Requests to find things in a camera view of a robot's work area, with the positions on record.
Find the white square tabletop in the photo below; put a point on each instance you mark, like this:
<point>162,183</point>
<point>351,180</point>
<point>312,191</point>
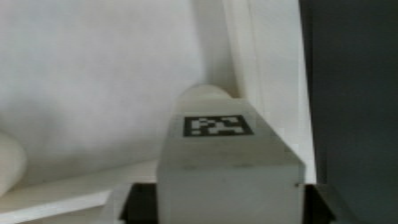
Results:
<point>102,57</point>

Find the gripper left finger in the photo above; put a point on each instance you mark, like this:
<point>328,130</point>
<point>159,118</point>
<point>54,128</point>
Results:
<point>130,207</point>

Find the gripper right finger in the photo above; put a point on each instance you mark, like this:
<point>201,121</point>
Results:
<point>326,208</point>

